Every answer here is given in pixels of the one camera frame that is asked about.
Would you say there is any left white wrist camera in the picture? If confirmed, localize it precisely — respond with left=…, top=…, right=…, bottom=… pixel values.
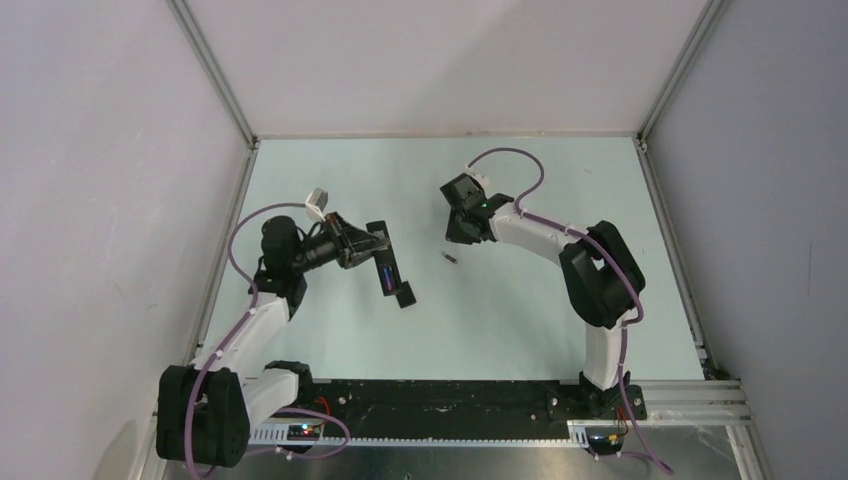
left=304, top=188, right=329, bottom=222

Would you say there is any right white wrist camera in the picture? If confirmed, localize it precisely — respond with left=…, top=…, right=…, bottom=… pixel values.
left=463, top=167, right=491, bottom=190

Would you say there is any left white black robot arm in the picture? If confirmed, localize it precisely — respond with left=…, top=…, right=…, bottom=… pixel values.
left=155, top=212, right=391, bottom=468

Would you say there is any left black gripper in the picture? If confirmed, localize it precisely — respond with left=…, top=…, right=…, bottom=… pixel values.
left=290, top=212, right=389, bottom=274

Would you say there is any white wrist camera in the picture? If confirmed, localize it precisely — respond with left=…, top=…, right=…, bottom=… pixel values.
left=304, top=188, right=329, bottom=222
left=463, top=167, right=491, bottom=190

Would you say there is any black remote control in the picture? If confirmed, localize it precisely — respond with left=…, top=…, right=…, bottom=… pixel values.
left=366, top=221, right=402, bottom=296

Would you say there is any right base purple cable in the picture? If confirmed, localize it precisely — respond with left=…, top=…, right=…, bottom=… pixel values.
left=592, top=404, right=670, bottom=478

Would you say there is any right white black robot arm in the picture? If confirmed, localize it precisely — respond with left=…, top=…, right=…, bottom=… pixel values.
left=440, top=172, right=646, bottom=418

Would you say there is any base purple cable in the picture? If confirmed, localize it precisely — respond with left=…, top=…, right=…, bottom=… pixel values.
left=592, top=404, right=670, bottom=478
left=245, top=407, right=352, bottom=462

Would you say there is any blue purple battery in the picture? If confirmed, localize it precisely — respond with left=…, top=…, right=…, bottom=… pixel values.
left=381, top=266, right=394, bottom=292

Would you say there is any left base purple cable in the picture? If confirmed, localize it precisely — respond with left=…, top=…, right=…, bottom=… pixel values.
left=245, top=407, right=352, bottom=462

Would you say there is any black battery cover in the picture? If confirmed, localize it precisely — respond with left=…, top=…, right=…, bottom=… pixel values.
left=395, top=281, right=417, bottom=309

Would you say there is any aluminium frame rail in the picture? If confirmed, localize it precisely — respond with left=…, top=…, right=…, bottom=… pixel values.
left=148, top=377, right=753, bottom=452

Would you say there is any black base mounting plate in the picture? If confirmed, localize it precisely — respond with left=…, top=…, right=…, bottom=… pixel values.
left=294, top=379, right=648, bottom=441

